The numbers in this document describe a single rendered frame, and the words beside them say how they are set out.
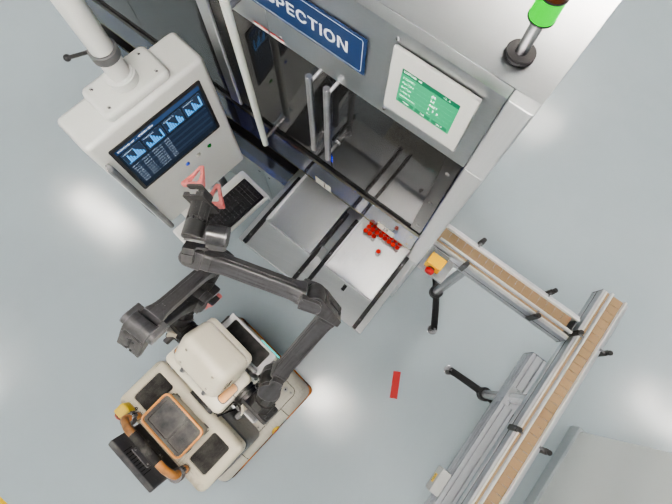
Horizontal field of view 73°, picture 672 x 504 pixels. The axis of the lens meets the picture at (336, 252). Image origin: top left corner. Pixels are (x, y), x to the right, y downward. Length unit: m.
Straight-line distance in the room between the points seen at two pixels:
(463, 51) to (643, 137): 3.03
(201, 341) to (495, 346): 1.99
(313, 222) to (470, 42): 1.27
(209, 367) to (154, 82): 0.93
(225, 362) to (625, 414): 2.52
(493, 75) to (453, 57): 0.09
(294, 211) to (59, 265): 1.82
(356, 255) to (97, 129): 1.12
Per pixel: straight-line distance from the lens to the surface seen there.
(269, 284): 1.32
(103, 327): 3.20
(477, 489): 2.05
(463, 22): 1.05
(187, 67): 1.71
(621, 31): 4.38
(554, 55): 1.06
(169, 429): 2.07
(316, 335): 1.42
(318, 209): 2.11
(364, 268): 2.03
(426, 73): 1.02
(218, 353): 1.54
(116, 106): 1.66
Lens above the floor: 2.86
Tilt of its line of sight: 75 degrees down
